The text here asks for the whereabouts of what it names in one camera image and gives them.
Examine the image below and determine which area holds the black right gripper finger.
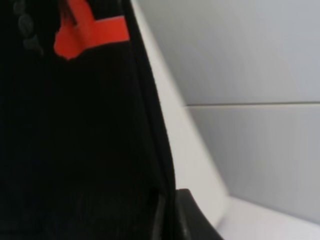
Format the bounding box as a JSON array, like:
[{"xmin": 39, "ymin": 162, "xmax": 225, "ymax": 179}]
[{"xmin": 174, "ymin": 188, "xmax": 223, "ymax": 240}]

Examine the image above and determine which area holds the black printed t-shirt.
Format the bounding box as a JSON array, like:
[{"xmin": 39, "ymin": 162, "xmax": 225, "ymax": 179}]
[{"xmin": 0, "ymin": 0, "xmax": 177, "ymax": 240}]

